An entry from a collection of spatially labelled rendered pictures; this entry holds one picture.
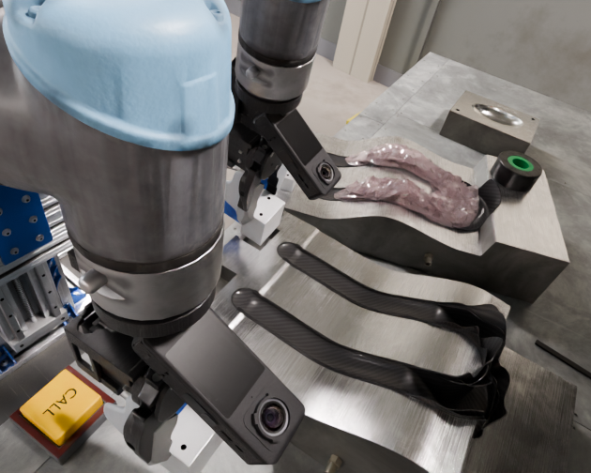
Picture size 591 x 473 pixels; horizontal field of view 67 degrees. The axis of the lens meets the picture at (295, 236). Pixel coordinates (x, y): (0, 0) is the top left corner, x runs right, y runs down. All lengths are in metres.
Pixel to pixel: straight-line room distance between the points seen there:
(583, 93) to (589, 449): 2.44
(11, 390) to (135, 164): 1.21
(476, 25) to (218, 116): 2.91
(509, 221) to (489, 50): 2.30
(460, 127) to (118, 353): 1.02
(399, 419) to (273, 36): 0.38
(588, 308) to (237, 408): 0.76
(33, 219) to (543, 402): 0.80
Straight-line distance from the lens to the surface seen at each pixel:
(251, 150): 0.51
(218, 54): 0.17
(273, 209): 0.61
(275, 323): 0.57
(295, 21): 0.40
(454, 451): 0.50
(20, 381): 1.37
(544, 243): 0.82
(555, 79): 3.02
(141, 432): 0.33
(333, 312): 0.60
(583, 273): 1.01
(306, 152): 0.49
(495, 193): 0.88
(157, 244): 0.20
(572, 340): 0.87
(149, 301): 0.23
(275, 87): 0.44
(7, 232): 0.84
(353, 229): 0.76
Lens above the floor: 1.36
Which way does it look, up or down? 45 degrees down
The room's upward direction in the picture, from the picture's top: 13 degrees clockwise
